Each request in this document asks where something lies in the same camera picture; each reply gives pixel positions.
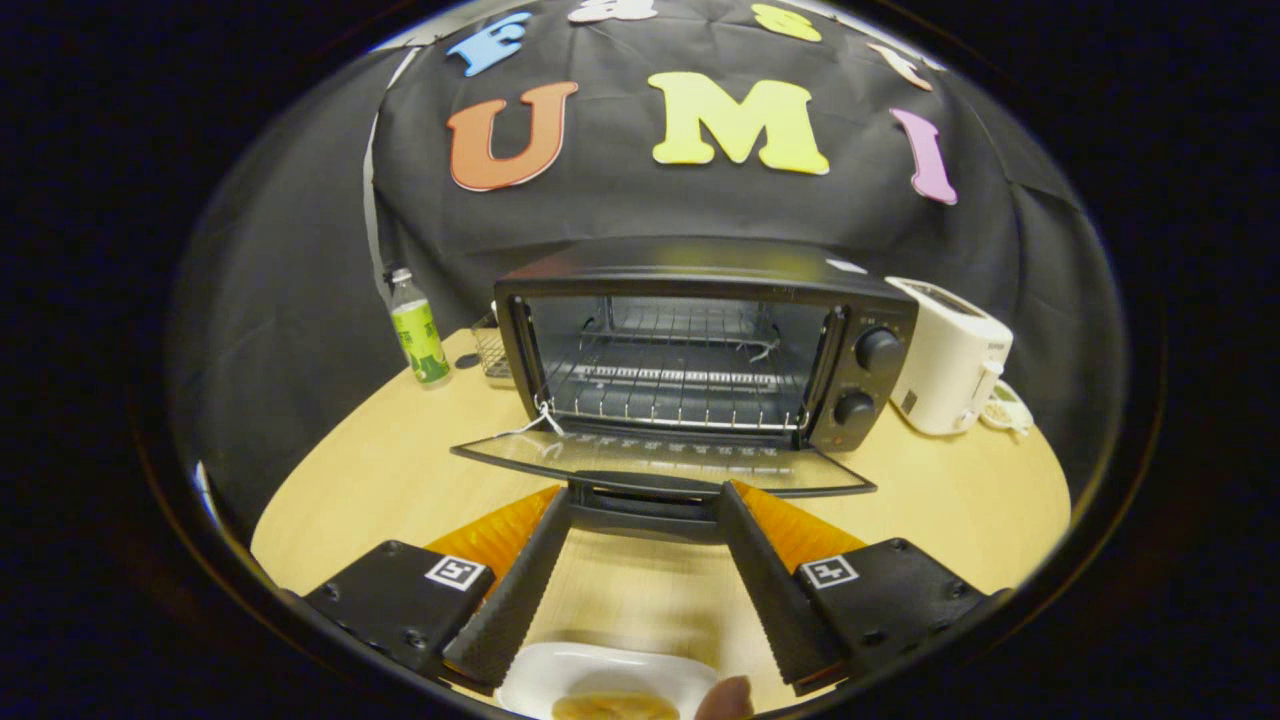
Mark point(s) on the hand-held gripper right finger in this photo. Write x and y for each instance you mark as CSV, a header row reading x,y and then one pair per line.
x,y
765,585

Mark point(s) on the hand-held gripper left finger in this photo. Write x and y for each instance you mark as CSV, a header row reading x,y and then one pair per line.
x,y
515,590

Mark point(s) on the golden bread roll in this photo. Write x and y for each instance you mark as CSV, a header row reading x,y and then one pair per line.
x,y
612,708

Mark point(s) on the black toaster oven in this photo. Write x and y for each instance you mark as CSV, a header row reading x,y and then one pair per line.
x,y
700,265

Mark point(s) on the white slot toaster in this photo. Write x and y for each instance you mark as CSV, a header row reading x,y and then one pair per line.
x,y
945,370

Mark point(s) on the white rectangular plate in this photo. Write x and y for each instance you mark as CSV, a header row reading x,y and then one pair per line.
x,y
600,665

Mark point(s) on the green label plastic bottle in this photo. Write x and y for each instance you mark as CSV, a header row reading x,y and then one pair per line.
x,y
420,335

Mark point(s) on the small white dish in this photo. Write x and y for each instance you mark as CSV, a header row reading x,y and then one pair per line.
x,y
1008,408

